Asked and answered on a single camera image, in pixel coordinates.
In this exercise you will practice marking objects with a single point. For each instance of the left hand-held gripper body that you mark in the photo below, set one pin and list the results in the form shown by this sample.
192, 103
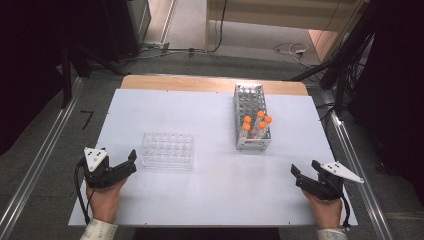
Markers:
96, 166

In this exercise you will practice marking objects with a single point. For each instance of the beige desk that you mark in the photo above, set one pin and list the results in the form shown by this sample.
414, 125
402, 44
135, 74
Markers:
276, 16

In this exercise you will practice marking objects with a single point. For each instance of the aluminium floor rail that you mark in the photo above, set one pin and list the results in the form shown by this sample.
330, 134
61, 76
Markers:
353, 160
40, 156

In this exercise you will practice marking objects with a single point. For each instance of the clear plastic tube rack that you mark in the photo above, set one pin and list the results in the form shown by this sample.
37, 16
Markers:
167, 150

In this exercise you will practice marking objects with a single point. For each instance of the person's right hand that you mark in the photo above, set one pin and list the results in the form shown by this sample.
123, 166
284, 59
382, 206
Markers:
328, 213

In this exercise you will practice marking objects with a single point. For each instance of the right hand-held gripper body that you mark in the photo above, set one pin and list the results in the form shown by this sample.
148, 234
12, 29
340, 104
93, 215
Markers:
328, 188

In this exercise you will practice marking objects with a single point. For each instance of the dark cabinet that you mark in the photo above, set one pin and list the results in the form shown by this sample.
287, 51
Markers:
116, 26

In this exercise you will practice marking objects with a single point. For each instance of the dark curtain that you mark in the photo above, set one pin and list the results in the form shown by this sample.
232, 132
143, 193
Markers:
396, 83

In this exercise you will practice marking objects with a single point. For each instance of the black tripod stand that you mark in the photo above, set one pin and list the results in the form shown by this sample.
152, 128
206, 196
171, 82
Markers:
343, 63

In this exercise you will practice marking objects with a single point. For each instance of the metal tube rack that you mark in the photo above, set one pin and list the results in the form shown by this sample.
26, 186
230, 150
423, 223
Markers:
248, 100

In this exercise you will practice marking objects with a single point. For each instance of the grey power strip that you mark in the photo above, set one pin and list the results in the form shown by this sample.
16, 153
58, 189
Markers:
156, 45

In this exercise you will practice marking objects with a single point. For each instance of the person's left hand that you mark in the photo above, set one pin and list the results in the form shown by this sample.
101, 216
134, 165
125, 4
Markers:
104, 203

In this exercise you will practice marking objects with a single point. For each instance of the orange-capped centrifuge tube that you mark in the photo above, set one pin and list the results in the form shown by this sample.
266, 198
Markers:
262, 125
268, 119
260, 114
246, 127
247, 119

